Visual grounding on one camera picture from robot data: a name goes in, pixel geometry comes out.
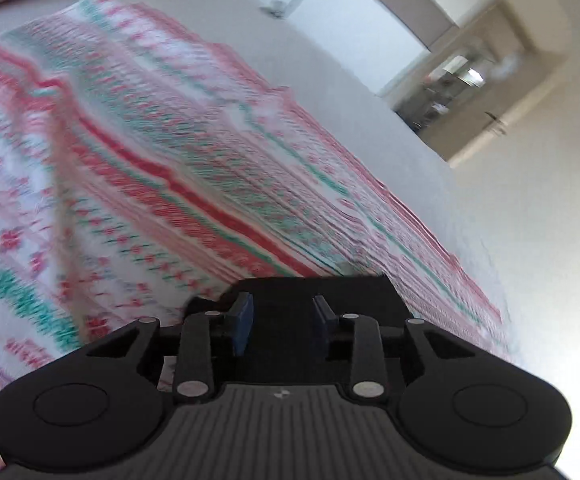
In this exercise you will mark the red green printed blanket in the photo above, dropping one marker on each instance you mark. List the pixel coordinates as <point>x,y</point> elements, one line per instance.
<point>145,160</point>

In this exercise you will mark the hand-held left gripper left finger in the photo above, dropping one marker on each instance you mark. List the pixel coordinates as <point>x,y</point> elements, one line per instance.
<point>242,322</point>

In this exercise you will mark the bed with white sheet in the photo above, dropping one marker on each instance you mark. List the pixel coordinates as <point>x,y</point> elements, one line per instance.
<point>370,125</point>

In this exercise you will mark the small grey floor fitting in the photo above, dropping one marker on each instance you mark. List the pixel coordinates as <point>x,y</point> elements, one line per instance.
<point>275,9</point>

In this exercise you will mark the black pants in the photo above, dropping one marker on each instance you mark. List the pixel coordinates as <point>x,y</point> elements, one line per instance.
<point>285,310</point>

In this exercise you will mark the cluttered shelf behind doorway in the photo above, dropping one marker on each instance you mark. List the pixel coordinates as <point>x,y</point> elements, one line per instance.
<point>435,92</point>

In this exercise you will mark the grey framed white wardrobe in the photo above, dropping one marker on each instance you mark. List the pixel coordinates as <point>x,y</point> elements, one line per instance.
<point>360,5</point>

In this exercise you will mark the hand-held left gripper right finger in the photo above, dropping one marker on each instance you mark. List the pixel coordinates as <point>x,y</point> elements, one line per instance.
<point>324,319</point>

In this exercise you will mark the cream door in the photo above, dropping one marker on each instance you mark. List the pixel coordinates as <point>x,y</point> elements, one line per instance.
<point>515,110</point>

